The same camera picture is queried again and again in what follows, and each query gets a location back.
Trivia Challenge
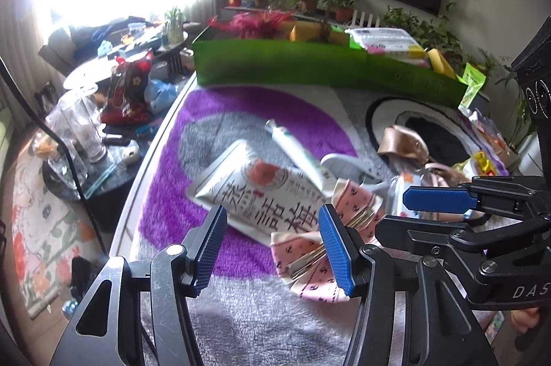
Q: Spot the white plastic scoop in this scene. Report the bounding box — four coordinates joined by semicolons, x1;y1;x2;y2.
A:
321;153;388;195

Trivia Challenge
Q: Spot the small white printed packet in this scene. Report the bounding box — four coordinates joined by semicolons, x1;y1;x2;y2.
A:
389;173;427;219

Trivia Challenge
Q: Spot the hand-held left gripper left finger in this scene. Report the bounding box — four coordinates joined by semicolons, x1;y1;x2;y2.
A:
62;205;229;366

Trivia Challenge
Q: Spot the black cable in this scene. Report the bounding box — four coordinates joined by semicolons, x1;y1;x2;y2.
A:
0;55;110;257

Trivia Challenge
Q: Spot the dark oval coffee table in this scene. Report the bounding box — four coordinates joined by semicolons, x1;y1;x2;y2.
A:
62;28;203;91

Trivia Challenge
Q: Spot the pink feather duster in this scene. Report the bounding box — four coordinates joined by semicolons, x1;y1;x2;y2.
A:
209;11;293;40

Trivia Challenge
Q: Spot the dark round side table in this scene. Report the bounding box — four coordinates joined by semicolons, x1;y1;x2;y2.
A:
41;125;148;204

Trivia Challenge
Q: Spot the floral floor rug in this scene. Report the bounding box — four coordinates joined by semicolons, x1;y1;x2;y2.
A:
12;159;105;320

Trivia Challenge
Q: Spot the green cardboard box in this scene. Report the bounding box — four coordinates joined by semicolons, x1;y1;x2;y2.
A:
191;26;372;102
366;41;474;108

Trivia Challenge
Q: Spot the red patterned cloth bag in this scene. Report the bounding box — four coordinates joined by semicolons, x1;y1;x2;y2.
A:
101;52;156;124

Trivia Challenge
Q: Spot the yellow sponge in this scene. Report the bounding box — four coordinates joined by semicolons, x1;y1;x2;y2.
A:
426;49;457;79

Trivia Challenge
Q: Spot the person's right hand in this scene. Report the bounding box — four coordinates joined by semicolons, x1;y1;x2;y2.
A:
511;307;542;349

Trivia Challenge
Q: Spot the pale blue plastic bag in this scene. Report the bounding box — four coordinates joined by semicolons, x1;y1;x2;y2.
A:
144;80;180;114

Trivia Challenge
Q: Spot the plant in glass vase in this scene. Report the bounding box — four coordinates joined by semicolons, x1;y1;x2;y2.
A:
164;7;187;47

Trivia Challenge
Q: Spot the yellow red candy wrapper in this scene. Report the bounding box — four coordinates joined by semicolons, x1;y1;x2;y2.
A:
471;151;497;177

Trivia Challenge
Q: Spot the white router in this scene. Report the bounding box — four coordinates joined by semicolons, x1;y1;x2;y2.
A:
351;9;382;30

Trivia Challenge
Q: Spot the grey sofa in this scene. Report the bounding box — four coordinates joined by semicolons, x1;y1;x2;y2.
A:
38;17;166;67

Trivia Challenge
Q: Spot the white snack packet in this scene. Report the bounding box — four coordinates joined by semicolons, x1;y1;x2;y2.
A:
186;140;328;244

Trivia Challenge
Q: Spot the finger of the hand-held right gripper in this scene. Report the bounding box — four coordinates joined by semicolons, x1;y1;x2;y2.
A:
402;175;541;227
374;215;517;290

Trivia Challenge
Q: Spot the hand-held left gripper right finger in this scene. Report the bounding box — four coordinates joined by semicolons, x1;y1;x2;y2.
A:
318;203;493;366

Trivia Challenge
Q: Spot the gold box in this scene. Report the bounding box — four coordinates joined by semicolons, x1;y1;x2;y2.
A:
288;23;349;47

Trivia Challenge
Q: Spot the clear glass cup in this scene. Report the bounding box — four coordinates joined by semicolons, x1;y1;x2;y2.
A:
83;118;109;164
45;93;87;160

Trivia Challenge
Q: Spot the pink patterned fabric bow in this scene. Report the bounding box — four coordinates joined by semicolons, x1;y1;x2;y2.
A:
270;177;386;302

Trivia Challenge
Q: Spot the large white printed packet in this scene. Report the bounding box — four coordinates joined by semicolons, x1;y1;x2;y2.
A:
348;27;428;61

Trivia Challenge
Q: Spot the clear plastic bag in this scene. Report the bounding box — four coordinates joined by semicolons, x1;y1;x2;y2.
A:
467;108;519;162

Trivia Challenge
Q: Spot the white toothpaste tube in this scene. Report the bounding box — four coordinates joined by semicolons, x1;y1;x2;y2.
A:
264;118;332;188

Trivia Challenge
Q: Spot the green snack packet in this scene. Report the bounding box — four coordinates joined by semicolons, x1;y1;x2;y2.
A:
457;62;487;109

